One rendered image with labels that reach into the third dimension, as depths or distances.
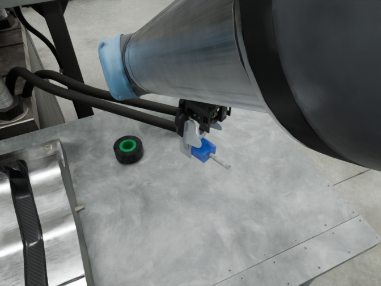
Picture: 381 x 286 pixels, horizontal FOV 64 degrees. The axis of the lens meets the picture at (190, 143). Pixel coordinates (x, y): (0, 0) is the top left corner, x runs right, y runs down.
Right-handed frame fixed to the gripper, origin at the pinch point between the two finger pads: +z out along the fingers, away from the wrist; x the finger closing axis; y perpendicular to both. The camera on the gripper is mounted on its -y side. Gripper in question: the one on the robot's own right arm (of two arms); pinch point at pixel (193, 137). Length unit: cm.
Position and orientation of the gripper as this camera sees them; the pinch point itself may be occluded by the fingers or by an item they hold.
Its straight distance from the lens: 70.6
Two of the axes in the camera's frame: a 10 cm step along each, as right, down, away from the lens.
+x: 6.8, -5.4, 5.0
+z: 0.0, 6.8, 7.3
